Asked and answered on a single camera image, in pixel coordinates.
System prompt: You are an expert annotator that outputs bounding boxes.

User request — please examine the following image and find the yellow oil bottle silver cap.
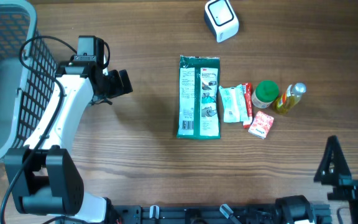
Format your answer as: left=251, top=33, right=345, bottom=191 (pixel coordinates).
left=272, top=83, right=306, bottom=114

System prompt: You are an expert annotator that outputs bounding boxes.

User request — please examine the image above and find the orange Kleenex tissue pack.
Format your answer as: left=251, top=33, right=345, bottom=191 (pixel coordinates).
left=248, top=111, right=274, bottom=139

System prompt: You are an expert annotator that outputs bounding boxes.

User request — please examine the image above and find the green white gloves packet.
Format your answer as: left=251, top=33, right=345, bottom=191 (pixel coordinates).
left=177, top=55, right=220, bottom=139

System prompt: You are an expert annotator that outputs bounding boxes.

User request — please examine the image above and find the green lid white jar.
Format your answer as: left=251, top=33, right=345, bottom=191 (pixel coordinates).
left=251, top=80, right=280, bottom=109

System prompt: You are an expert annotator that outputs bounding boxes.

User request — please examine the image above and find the mint green wipes packet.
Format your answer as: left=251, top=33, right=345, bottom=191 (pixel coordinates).
left=219, top=85, right=249, bottom=123

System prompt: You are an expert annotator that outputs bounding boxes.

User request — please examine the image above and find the red sachet stick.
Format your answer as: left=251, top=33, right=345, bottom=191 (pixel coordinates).
left=242, top=83, right=253, bottom=129

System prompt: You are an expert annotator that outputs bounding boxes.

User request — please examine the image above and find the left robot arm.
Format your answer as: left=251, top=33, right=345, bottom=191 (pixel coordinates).
left=4, top=35, right=132, bottom=223

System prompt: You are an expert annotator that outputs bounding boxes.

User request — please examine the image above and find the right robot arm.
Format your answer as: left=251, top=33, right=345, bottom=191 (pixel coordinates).
left=275, top=136, right=358, bottom=223

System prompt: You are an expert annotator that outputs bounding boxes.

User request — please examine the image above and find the white barcode scanner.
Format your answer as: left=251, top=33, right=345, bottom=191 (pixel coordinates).
left=204, top=0, right=239, bottom=43

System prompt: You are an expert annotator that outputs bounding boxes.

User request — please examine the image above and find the grey plastic mesh basket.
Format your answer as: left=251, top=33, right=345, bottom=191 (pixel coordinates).
left=0, top=1, right=57, bottom=162

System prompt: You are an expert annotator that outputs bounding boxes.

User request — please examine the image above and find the black left camera cable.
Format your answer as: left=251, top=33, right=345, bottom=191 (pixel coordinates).
left=0, top=35, right=79, bottom=224

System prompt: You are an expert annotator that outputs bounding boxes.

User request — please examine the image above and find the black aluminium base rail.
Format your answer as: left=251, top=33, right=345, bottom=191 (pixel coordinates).
left=112, top=203, right=333, bottom=224

